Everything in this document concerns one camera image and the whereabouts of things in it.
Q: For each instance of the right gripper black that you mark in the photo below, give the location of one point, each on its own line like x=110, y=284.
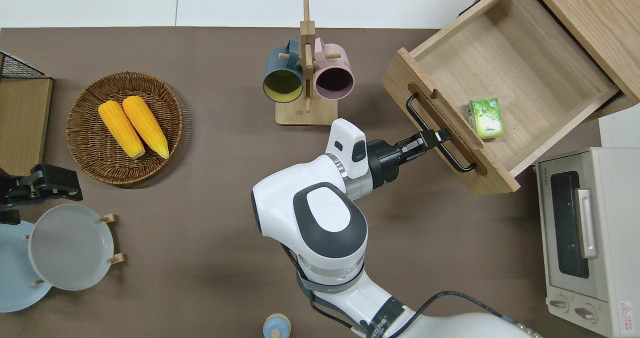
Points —
x=385, y=162

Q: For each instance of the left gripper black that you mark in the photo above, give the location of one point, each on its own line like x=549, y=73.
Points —
x=42, y=180

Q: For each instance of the light wooden drawer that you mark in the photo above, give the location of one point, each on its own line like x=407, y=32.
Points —
x=510, y=62

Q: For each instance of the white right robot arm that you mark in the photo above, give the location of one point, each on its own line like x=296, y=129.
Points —
x=325, y=218

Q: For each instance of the wooden drawer cabinet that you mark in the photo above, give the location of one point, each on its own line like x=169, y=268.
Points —
x=600, y=17

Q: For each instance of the green tissue pack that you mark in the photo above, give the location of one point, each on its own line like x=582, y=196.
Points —
x=486, y=117

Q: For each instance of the grey plate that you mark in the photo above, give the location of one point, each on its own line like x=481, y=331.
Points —
x=70, y=248

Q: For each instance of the round wicker basket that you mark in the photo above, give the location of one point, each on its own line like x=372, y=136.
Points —
x=90, y=157

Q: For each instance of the light blue plate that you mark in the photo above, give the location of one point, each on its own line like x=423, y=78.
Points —
x=15, y=278

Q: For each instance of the wooden plate rack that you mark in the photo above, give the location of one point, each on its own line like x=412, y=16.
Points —
x=116, y=259

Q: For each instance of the yellow corn cob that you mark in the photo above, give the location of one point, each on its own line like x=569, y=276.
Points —
x=145, y=125
x=120, y=130

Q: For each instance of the pink mug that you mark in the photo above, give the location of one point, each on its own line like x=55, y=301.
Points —
x=335, y=62

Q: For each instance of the wooden mug tree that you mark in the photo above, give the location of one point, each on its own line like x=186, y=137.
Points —
x=306, y=115

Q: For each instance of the teal mug yellow inside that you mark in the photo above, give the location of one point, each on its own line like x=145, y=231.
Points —
x=280, y=65

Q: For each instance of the brown table mat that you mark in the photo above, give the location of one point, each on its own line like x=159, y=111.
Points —
x=200, y=278

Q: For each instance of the cream toaster oven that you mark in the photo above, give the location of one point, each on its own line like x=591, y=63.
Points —
x=615, y=238

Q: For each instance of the blue bell wooden base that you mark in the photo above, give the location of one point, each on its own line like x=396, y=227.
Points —
x=276, y=327

